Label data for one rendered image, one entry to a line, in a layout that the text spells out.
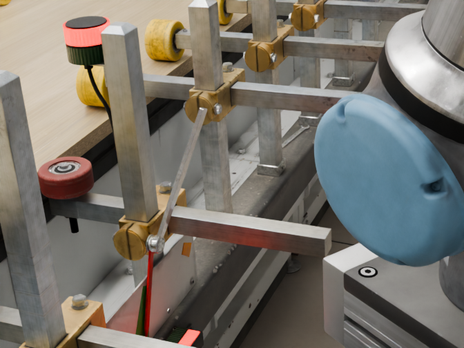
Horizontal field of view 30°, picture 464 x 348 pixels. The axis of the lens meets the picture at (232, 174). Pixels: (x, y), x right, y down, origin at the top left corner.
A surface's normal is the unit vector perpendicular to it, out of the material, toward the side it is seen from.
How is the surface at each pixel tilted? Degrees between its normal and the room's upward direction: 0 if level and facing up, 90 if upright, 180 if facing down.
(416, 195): 97
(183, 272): 90
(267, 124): 90
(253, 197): 0
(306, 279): 0
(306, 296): 0
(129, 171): 90
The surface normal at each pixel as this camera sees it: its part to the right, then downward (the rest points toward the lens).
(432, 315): -0.07, -0.89
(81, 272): 0.92, 0.12
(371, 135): -0.78, 0.42
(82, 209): -0.39, 0.43
